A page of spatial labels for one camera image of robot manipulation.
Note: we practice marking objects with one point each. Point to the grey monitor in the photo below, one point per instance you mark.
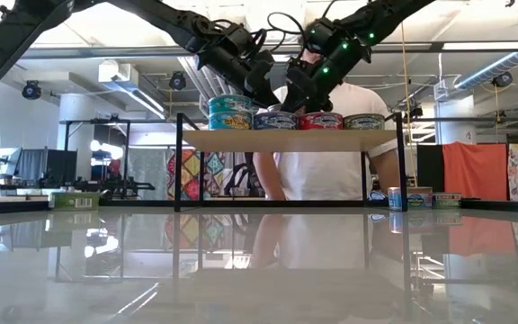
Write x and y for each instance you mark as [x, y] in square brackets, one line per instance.
[9, 162]

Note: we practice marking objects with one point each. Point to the teal light tuna can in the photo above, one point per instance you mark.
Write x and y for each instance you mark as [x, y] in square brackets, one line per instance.
[229, 120]

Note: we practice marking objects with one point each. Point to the background black robot arm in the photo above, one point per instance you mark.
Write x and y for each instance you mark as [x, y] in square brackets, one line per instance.
[110, 184]

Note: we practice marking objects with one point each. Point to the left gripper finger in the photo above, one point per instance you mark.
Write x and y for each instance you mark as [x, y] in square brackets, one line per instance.
[268, 96]

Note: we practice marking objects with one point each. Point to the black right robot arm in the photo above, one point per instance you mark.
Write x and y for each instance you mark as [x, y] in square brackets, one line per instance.
[385, 11]

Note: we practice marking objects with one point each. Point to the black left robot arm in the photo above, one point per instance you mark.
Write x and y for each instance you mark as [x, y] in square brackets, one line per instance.
[7, 45]

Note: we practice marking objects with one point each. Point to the orange curtain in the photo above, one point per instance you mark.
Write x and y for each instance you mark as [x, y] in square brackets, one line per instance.
[477, 173]

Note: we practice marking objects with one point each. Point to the green red labelled can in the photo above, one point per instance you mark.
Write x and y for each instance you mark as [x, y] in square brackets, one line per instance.
[446, 200]

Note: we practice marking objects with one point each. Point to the black ceiling camera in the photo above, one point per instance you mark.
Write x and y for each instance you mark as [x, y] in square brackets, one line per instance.
[177, 81]
[31, 90]
[416, 112]
[503, 79]

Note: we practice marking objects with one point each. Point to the black bag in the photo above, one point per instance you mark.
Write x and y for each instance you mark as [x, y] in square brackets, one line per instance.
[241, 177]

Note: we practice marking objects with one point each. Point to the blue white bag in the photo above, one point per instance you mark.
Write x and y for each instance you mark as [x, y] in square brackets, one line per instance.
[376, 195]

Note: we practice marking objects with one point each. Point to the black screen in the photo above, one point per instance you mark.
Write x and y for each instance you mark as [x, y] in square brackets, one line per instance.
[61, 165]

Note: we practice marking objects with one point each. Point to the wooden shelf with black frame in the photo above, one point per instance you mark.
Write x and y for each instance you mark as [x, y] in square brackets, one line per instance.
[286, 141]

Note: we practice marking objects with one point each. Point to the black partition panel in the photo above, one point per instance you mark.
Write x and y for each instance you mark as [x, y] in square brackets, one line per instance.
[430, 168]

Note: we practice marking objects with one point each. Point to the colourful patterned cloth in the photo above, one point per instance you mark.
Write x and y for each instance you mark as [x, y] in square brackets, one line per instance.
[191, 173]

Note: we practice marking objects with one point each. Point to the black metal rack frame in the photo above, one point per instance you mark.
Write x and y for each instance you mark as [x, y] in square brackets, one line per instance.
[97, 121]

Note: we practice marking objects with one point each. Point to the teal green tuna can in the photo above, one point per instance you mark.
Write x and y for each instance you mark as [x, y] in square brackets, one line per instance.
[229, 103]

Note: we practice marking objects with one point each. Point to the light blue ceiling pipe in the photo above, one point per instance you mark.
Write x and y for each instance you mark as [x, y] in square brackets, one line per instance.
[493, 69]

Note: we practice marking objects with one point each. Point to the red tuna can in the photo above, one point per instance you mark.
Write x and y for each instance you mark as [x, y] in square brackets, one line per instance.
[321, 120]

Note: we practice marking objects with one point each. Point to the person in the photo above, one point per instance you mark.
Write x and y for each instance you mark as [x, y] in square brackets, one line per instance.
[331, 175]

